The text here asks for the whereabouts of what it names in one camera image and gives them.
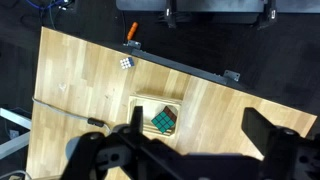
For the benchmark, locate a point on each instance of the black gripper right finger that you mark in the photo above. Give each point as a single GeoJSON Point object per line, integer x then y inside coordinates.
{"type": "Point", "coordinates": [258, 128]}

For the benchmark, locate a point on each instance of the black table edge rail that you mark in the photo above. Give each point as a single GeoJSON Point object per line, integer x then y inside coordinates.
{"type": "Point", "coordinates": [180, 67]}

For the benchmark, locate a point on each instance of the slatted wooden box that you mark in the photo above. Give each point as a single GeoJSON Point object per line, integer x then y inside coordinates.
{"type": "Point", "coordinates": [151, 101]}

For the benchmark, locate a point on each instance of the large Rubik's cube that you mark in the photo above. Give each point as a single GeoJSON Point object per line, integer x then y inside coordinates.
{"type": "Point", "coordinates": [164, 120]}

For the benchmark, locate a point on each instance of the white metal frame leg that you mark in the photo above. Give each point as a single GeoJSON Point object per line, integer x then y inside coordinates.
{"type": "Point", "coordinates": [15, 121]}

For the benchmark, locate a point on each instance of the small Rubik's cube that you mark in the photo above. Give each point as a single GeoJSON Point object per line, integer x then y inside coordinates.
{"type": "Point", "coordinates": [127, 63]}

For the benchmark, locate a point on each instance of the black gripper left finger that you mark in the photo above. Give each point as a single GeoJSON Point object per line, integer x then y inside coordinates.
{"type": "Point", "coordinates": [138, 118]}

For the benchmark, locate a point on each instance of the metal rail bracket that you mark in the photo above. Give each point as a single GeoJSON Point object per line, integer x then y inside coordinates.
{"type": "Point", "coordinates": [231, 75]}
{"type": "Point", "coordinates": [132, 44]}

